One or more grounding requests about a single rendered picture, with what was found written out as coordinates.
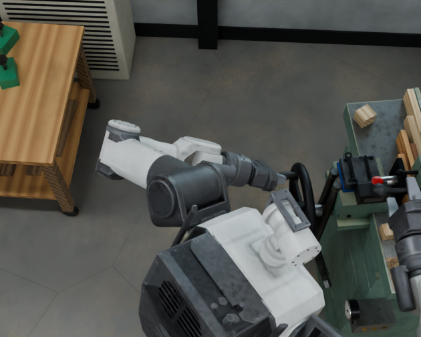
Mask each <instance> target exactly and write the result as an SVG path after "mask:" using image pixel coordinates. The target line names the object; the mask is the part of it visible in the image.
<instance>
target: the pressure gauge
mask: <svg viewBox="0 0 421 337"><path fill-rule="evenodd" d="M344 308H345V315H346V318H347V320H348V321H353V320H359V318H360V308H359V304H358V301H357V300H356V299H351V300H345V303H344ZM347 310H348V311H347Z"/></svg>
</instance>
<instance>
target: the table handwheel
mask: <svg viewBox="0 0 421 337"><path fill-rule="evenodd" d="M291 172H297V175H298V177H297V178H294V179H289V192H290V193H291V195H292V196H293V198H294V199H295V201H296V202H297V204H298V205H299V207H300V208H301V210H302V211H303V213H304V215H305V216H306V217H307V219H308V221H309V222H310V223H311V225H310V227H309V228H310V230H311V232H312V233H313V234H314V236H315V238H316V239H317V222H316V217H320V216H322V214H323V213H322V212H323V208H324V207H325V204H316V205H315V201H314V196H313V189H312V186H311V181H310V178H309V174H308V172H307V169H306V168H305V166H304V165H303V164H302V163H300V162H297V163H295V164H294V165H293V166H292V167H291ZM298 180H300V182H301V188H302V191H303V199H304V201H302V198H301V194H300V191H299V185H298Z"/></svg>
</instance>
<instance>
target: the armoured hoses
mask: <svg viewBox="0 0 421 337"><path fill-rule="evenodd" d="M338 175H339V170H338V169H336V168H332V169H331V170H330V172H329V176H328V178H327V181H326V183H325V186H324V188H323V191H322V194H321V196H320V198H319V201H318V204H325V207H324V208H323V212H322V213H323V214H322V216H320V217H316V222H317V241H318V242H319V240H320V239H321V236H322V234H323V231H324V229H325V226H326V224H327V221H328V219H329V216H330V215H331V212H332V209H333V206H334V204H335V200H336V197H337V194H338V191H340V189H341V188H342V184H341V182H340V181H335V179H336V177H337V176H338ZM314 259H315V261H316V265H317V267H318V271H319V272H320V275H321V278H322V282H323V286H324V288H330V287H331V286H332V284H331V281H330V278H329V272H328V269H327V267H326V264H325V261H324V258H323V256H322V253H321V251H320V252H319V253H318V254H317V255H316V256H315V258H314Z"/></svg>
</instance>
